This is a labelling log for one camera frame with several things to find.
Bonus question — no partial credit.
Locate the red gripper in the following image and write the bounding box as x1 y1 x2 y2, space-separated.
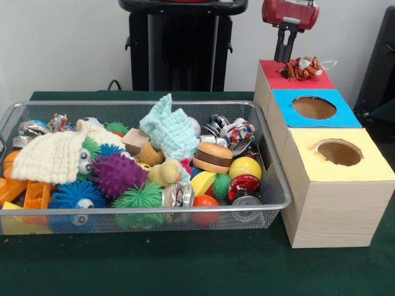
261 0 320 63

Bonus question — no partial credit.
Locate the orange striped tiger plush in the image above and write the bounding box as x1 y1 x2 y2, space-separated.
279 56 338 82

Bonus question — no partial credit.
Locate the mint green cloth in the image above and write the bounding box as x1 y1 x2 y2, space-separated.
139 93 200 183

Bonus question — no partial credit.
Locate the yellow plush duck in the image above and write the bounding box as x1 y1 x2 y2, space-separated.
148 158 181 187

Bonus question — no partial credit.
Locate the shallow silver mesh bin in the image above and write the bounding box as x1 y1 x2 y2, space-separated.
0 100 293 236

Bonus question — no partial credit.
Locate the wooden box with three holes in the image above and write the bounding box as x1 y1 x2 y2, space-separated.
253 59 395 249

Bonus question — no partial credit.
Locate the black stand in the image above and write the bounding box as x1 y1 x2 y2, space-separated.
353 6 395 117

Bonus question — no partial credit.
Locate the dark green tablecloth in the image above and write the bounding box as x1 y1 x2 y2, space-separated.
0 89 395 296
370 100 395 124

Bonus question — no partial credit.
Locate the yellow ball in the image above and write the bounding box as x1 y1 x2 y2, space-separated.
228 157 262 181

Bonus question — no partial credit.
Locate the toy hamburger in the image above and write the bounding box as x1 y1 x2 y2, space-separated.
193 141 234 173

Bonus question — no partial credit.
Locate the crushed red can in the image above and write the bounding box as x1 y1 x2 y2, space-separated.
228 174 263 221

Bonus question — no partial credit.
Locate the orange red ball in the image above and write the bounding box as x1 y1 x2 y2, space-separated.
193 194 220 225

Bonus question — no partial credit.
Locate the purple spiky rubber toy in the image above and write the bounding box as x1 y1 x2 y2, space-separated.
91 153 149 200

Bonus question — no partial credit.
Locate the cream knitted cloth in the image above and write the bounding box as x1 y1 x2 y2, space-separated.
10 119 126 185

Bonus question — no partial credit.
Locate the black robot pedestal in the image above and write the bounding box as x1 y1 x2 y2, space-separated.
118 0 249 92

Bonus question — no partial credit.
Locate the green stringy rubber ball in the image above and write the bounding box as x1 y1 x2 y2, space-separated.
111 181 164 229

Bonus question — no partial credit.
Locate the blue stringy ball with eyes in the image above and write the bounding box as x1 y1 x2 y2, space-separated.
48 180 107 234

